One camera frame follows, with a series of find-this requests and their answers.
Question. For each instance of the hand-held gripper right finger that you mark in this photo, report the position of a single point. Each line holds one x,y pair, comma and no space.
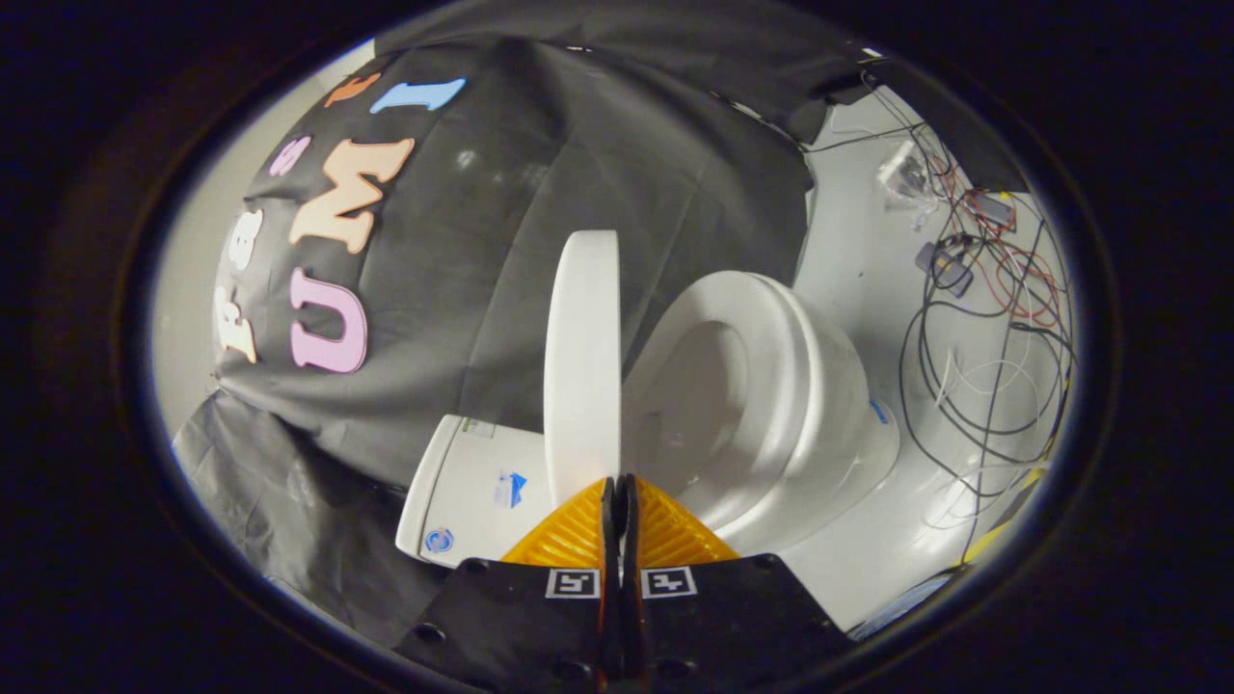
723,627

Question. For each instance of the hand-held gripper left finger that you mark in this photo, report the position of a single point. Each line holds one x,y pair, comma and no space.
521,627

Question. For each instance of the white toilet lid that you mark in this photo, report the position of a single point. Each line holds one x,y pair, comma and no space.
583,366

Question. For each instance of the white toilet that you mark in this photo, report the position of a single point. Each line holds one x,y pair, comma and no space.
472,482

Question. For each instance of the white toilet seat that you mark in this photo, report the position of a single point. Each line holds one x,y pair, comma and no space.
800,347

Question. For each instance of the small grey device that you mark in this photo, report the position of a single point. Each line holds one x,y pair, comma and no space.
945,270

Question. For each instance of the black backdrop cloth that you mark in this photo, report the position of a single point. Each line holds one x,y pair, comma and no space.
540,193

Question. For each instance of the clear plastic bag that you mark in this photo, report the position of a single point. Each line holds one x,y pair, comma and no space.
904,178

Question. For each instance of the small dark module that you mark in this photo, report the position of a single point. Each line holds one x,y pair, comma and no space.
993,207

